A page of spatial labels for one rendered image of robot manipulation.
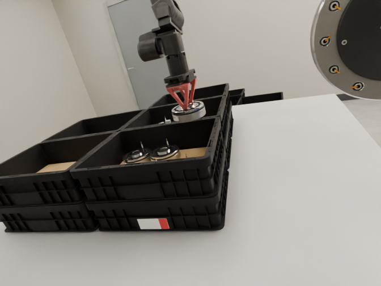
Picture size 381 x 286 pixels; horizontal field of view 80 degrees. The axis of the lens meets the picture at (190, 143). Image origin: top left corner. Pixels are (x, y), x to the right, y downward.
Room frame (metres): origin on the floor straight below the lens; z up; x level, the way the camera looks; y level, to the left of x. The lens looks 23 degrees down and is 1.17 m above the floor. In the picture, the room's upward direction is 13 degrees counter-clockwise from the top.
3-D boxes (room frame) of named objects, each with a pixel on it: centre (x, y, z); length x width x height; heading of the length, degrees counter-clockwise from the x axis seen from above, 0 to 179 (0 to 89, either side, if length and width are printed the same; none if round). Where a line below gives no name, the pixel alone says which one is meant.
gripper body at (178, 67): (0.69, -0.02, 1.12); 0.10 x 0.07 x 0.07; 157
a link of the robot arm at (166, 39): (0.69, -0.01, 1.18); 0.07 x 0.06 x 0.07; 66
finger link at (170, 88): (0.68, -0.01, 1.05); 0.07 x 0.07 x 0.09; 66
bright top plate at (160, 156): (0.72, 0.10, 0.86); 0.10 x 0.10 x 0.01
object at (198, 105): (0.69, -0.02, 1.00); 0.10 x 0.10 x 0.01
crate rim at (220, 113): (0.94, 0.03, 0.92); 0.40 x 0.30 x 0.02; 73
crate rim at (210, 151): (0.66, 0.11, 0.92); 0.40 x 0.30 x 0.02; 73
